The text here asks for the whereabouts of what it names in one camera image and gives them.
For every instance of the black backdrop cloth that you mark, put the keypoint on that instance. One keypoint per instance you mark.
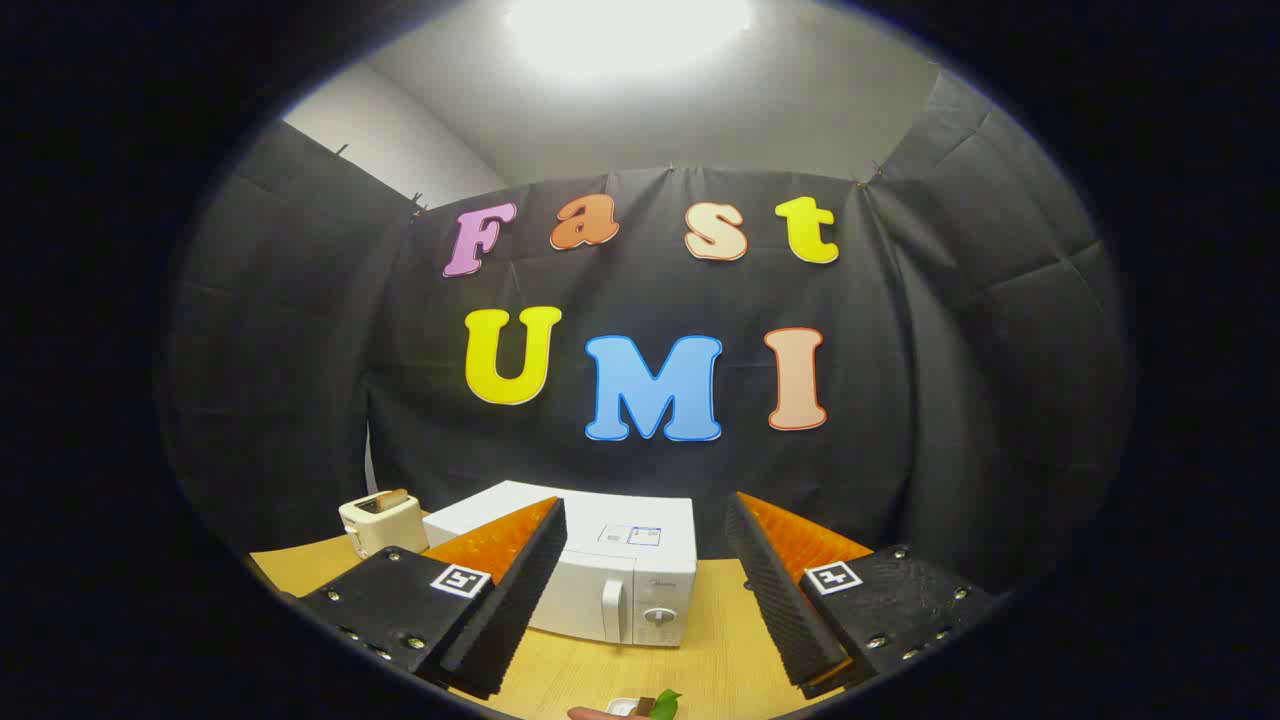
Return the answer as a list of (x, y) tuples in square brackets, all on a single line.
[(900, 400)]

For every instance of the small white plate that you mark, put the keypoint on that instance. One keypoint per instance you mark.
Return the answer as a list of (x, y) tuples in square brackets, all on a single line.
[(622, 706)]

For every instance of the toast slice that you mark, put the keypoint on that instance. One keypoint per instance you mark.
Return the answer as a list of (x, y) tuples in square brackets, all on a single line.
[(392, 497)]

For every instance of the white microwave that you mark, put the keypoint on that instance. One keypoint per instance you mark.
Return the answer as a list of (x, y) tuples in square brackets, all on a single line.
[(630, 555)]

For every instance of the brown sandwich with lettuce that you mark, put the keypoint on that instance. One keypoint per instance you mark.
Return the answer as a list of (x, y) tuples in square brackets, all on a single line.
[(660, 705)]

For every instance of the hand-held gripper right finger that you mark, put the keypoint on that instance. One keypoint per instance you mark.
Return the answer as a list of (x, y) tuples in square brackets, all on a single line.
[(775, 600)]

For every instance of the cream toaster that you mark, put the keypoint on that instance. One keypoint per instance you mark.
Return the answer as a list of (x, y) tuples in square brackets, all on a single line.
[(385, 528)]

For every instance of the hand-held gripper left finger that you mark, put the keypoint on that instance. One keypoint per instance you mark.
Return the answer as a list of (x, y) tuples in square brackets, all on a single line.
[(520, 600)]

